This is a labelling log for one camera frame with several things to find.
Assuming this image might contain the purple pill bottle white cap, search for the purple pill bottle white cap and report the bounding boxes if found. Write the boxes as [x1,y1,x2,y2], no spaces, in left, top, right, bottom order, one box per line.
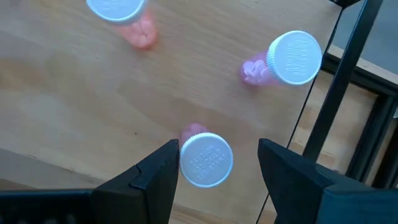
[179,123,234,189]
[239,30,323,87]

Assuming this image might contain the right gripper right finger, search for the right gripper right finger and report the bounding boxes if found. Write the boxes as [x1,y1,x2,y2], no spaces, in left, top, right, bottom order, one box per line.
[257,138,398,224]

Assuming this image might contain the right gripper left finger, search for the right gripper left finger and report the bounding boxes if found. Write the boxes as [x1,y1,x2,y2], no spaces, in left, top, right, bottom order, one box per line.
[0,139,180,224]

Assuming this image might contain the salmon pill bottle white cap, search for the salmon pill bottle white cap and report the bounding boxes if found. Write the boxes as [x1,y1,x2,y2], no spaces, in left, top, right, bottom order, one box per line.
[86,0,159,50]

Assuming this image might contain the wooden shelf black legs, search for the wooden shelf black legs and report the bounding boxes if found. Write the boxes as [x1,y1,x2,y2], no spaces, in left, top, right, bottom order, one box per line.
[0,0,385,224]

